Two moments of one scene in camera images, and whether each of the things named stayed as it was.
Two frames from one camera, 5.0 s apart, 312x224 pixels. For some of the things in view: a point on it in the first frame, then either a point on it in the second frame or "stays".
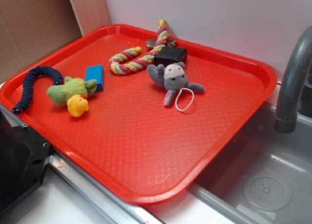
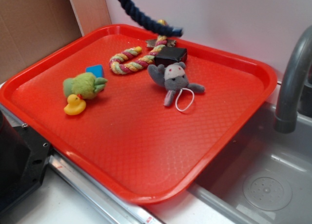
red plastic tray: [136, 110] stays
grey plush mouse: [173, 77] stays
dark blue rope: [28, 83] -> [137, 13]
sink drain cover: [267, 191] stays
